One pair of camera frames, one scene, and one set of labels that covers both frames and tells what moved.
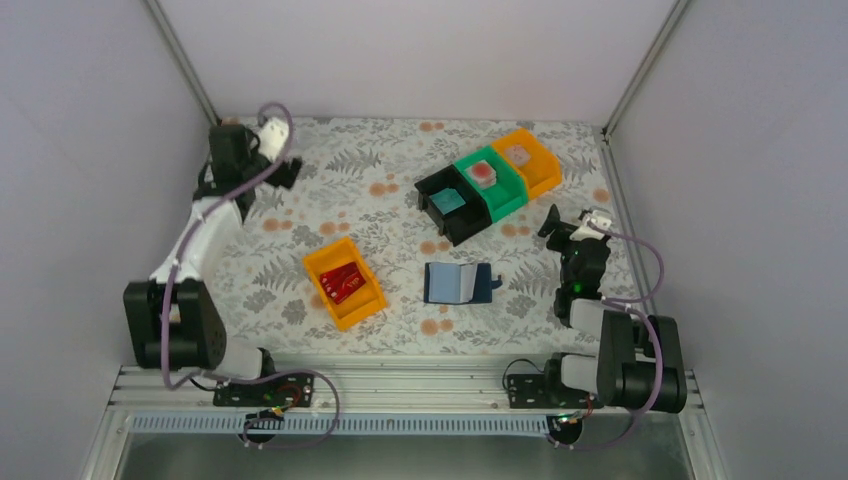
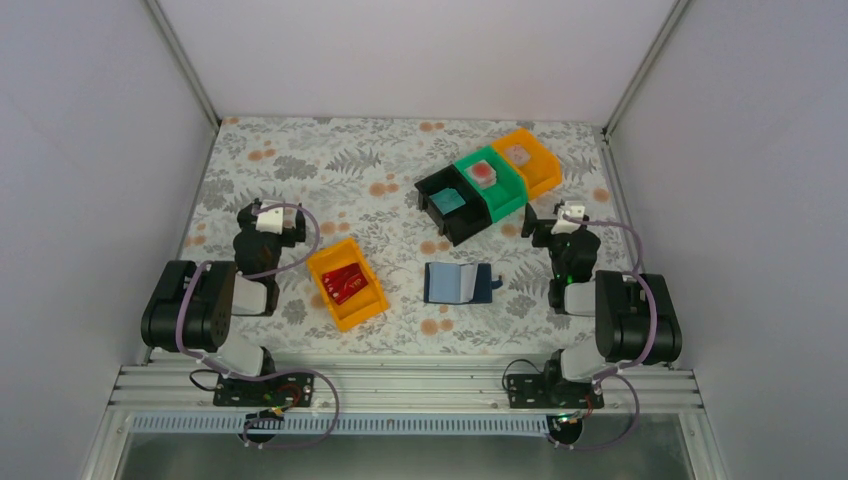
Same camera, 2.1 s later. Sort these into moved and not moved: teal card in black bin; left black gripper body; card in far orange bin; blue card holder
Moved: left black gripper body
Not moved: card in far orange bin; blue card holder; teal card in black bin
